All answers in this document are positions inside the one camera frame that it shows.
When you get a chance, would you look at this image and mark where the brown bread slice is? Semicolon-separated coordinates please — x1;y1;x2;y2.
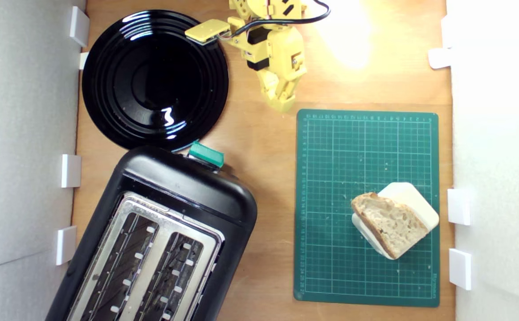
351;192;429;260

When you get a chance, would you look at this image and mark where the green toaster lever knob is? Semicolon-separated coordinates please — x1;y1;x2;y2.
188;141;225;169

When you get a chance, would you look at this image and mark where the black two-slot toaster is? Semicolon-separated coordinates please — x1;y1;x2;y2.
45;146;258;321

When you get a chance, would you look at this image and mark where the green cutting mat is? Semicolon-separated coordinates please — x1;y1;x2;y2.
294;109;440;308

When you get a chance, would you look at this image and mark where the black plate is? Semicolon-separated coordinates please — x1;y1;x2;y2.
82;10;229;151

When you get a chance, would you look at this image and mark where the white block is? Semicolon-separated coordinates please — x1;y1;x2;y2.
351;182;440;260

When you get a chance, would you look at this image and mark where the black camera cable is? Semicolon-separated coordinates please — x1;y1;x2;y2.
230;0;331;38

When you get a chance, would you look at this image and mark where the gripper camera on yellow mount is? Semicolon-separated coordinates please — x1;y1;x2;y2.
185;19;232;46

